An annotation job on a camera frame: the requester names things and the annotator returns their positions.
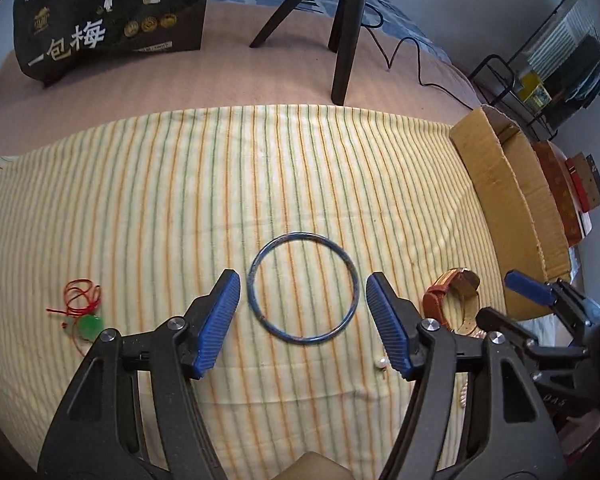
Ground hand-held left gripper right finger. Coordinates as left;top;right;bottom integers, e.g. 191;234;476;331
366;272;567;480

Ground red patterned box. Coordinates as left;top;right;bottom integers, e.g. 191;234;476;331
532;140;594;248

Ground black cable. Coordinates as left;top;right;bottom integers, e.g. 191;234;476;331
329;0;481;111

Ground black tripod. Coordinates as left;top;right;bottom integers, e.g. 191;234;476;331
250;0;374;106

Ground green jade pendant red cord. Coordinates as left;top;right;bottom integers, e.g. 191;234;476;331
46;278;104;343

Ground dark hanging clothes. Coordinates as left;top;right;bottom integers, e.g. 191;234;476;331
555;35;600;128

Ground red flat box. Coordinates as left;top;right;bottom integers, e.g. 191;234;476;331
565;154;600;212

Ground striped yellow cloth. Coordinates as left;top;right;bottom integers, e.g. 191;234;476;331
0;104;512;480

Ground yellow box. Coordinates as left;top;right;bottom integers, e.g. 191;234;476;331
517;72;552;111

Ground blue bangle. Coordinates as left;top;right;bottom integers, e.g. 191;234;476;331
247;231;362;346

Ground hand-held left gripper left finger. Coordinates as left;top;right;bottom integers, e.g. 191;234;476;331
37;269;242;480

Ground cardboard box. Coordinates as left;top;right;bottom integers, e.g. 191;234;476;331
450;104;574;322

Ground black metal rack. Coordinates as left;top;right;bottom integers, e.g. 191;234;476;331
469;0;600;142

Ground black printed bag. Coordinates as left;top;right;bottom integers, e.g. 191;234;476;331
12;0;212;86

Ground pink blanket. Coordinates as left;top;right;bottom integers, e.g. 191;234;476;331
0;2;486;161

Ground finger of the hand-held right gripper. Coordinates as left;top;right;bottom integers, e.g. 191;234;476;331
504;269;600;323
476;307;592;361

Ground brown leather strap watch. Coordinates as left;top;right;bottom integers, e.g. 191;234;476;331
422;268;484;337

